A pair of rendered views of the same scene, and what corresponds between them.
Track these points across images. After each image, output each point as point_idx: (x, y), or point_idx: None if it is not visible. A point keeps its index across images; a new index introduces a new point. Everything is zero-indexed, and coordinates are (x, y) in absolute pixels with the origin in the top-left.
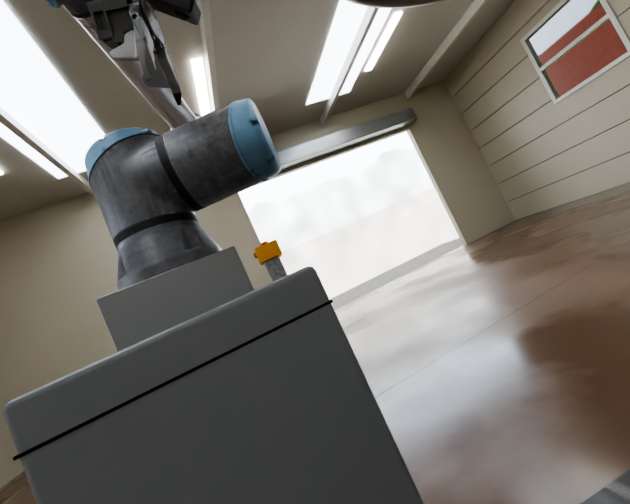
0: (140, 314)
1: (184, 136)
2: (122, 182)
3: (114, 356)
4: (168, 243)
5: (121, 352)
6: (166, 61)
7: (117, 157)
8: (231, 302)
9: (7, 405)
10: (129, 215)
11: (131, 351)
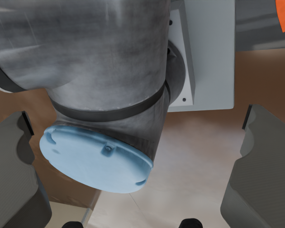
0: (192, 78)
1: (158, 60)
2: (161, 127)
3: (234, 71)
4: (175, 70)
5: (234, 68)
6: (39, 182)
7: (154, 146)
8: (234, 7)
9: (233, 106)
10: (167, 109)
11: (234, 64)
